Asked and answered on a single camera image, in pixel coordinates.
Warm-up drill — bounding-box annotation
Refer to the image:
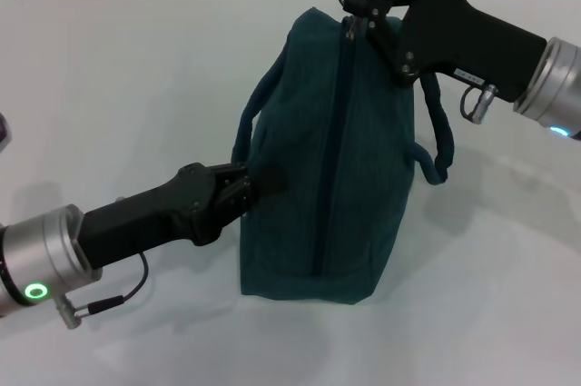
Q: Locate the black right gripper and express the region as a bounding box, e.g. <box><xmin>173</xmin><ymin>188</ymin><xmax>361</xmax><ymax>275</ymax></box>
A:
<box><xmin>339</xmin><ymin>0</ymin><xmax>548</xmax><ymax>104</ymax></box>

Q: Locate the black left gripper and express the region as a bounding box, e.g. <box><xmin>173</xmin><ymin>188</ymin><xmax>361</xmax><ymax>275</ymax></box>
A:
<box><xmin>84</xmin><ymin>162</ymin><xmax>291</xmax><ymax>272</ymax></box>

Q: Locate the dark teal insulated lunch bag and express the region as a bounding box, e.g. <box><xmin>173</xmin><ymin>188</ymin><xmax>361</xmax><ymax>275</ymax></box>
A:
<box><xmin>231</xmin><ymin>6</ymin><xmax>456</xmax><ymax>305</ymax></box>

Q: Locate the left arm cable with connector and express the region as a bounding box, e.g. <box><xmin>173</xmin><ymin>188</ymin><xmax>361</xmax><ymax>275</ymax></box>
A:
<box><xmin>54</xmin><ymin>252</ymin><xmax>151</xmax><ymax>331</ymax></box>

